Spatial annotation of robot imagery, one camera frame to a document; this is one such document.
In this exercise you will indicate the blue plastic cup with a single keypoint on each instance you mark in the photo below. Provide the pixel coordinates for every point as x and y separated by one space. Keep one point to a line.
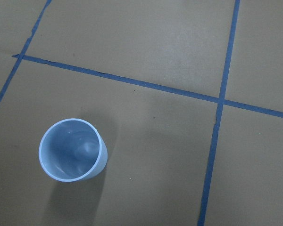
72 150

